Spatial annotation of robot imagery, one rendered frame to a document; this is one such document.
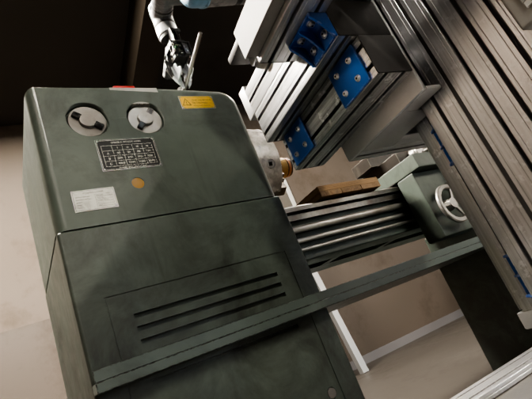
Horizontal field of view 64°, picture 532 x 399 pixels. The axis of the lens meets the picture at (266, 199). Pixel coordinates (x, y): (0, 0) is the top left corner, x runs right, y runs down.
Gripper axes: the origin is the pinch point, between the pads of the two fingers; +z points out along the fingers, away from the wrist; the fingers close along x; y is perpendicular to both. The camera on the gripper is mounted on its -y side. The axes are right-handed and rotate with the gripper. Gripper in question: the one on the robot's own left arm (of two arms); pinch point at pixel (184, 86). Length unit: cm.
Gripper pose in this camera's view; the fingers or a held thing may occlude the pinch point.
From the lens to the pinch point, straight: 154.2
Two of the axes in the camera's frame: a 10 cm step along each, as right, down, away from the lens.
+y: 4.6, -4.6, -7.5
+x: 8.1, -1.3, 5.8
